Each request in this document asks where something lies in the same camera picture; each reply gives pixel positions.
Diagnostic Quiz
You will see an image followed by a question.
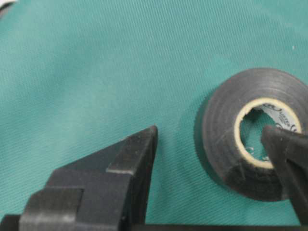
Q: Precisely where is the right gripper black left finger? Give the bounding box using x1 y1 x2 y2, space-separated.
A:
18 124 159 231

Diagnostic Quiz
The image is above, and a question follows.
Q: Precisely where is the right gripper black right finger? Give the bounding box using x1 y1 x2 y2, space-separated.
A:
261 125 308 226

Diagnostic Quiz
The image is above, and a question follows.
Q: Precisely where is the black tape roll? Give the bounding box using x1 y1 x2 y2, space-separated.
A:
199 68 308 202

